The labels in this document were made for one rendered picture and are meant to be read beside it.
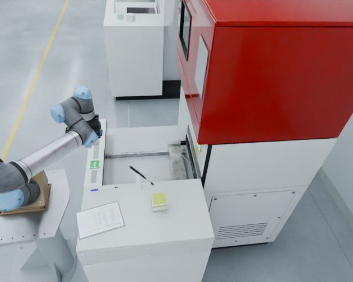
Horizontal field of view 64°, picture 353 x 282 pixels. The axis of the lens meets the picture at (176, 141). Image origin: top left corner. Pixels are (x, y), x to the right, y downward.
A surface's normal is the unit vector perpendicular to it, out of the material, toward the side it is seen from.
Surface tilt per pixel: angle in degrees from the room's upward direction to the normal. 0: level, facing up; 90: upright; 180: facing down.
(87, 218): 0
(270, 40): 90
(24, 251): 0
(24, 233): 0
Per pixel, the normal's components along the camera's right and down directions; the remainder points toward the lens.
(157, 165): 0.06, -0.72
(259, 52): 0.13, 0.69
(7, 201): 0.24, 0.07
